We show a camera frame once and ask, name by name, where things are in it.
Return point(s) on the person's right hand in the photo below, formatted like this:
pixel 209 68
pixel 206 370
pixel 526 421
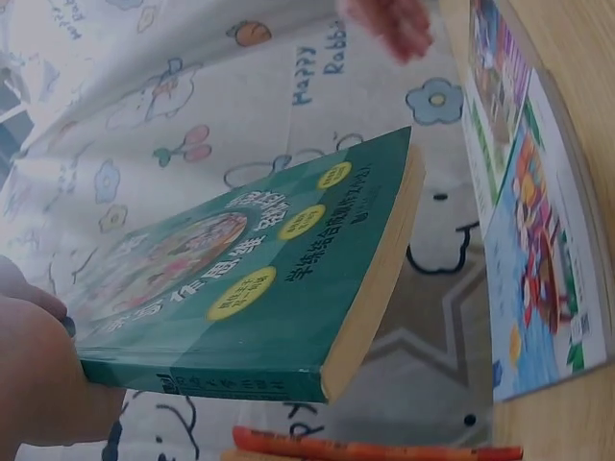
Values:
pixel 389 24

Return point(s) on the person's left hand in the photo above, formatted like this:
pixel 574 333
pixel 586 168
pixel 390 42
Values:
pixel 38 384

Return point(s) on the person's right fingers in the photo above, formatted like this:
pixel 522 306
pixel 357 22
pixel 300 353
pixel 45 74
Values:
pixel 399 33

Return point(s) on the green paperback book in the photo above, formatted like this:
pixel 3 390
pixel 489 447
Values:
pixel 250 312

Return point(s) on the white and green picture book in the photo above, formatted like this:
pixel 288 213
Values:
pixel 495 96

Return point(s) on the blue picture book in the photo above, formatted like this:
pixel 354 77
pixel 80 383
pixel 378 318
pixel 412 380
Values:
pixel 543 269

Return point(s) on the orange book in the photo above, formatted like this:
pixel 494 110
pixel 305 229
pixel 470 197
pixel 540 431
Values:
pixel 365 444

